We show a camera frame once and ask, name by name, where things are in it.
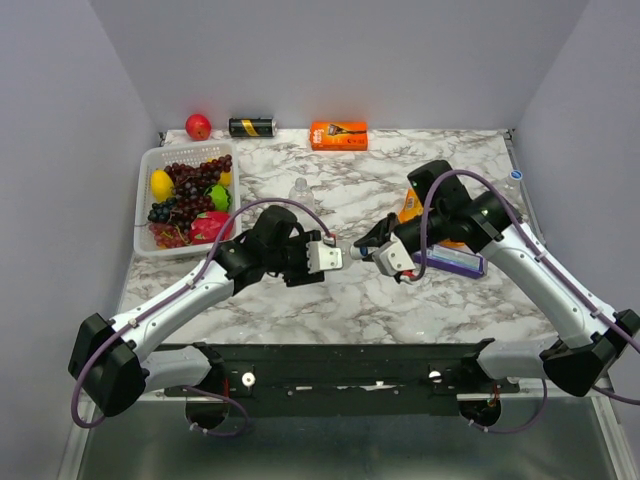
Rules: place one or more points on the clear bottle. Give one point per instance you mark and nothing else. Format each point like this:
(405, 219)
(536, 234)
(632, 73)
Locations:
(511, 186)
(347, 255)
(302, 193)

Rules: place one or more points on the orange razor box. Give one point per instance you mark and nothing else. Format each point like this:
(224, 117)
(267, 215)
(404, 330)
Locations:
(339, 136)

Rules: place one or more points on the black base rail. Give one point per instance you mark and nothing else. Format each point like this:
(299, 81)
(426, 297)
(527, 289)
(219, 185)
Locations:
(327, 380)

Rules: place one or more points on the white plastic basket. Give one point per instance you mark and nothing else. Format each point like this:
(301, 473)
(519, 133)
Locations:
(191, 154)

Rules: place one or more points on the dark blue grapes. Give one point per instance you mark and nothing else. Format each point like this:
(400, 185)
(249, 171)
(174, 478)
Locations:
(161, 212)

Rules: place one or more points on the yellow fruit behind grapes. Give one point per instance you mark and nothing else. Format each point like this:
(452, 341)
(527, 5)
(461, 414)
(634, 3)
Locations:
(225, 179)

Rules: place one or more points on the red dragon fruit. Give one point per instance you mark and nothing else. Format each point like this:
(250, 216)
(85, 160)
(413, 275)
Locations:
(206, 226)

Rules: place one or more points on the yellow lemon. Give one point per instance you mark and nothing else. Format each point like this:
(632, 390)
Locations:
(161, 185)

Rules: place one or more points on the green toy fruit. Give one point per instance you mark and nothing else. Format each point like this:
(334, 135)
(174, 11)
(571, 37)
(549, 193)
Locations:
(220, 197)

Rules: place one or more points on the red apple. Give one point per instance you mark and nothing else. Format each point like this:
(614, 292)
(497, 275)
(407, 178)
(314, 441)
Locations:
(198, 127)

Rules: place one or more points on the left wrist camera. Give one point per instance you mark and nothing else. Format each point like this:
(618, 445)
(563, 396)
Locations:
(322, 257)

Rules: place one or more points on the black gold can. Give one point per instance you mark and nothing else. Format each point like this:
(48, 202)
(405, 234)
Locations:
(252, 127)

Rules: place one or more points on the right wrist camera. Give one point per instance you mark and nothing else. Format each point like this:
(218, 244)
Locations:
(392, 258)

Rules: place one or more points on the purple toothpaste box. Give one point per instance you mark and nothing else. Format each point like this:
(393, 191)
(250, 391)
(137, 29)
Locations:
(456, 261)

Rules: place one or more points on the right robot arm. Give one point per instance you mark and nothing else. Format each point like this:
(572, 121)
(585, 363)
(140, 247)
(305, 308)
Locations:
(590, 334)

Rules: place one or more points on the light red grapes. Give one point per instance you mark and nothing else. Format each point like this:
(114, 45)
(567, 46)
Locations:
(166, 236)

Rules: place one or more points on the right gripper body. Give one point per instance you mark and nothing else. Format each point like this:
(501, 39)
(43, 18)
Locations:
(413, 229)

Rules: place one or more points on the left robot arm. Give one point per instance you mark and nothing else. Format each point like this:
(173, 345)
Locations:
(118, 360)

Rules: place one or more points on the red grape bunch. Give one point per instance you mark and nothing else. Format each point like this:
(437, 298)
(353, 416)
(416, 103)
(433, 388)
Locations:
(190, 184)

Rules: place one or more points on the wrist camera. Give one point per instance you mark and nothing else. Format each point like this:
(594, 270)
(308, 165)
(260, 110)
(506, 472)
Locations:
(392, 258)
(322, 257)

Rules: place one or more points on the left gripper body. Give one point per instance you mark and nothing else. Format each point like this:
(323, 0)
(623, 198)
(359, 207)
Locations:
(294, 254)

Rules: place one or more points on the orange snack bag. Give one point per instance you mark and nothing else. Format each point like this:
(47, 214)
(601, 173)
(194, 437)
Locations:
(411, 208)

